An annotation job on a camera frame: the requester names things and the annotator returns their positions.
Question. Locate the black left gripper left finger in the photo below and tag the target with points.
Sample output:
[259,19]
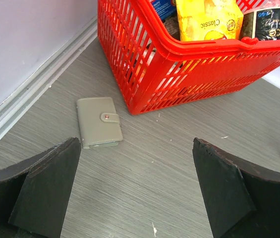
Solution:
[35,192]

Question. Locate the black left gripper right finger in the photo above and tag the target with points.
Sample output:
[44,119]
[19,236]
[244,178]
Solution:
[242,199]

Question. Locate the grey leather card holder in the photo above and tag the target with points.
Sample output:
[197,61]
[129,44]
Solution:
[99,122]

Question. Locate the red plastic shopping basket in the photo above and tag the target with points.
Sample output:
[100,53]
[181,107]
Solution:
[154,70]

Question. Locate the black labelled snack jar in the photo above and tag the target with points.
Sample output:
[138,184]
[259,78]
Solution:
[261,23]

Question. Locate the yellow classic chips bag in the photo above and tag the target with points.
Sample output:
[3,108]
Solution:
[203,20]

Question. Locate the blue snack box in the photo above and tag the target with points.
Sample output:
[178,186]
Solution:
[164,8]

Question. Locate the aluminium wall rail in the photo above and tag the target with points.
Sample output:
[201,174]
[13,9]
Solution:
[24,97]

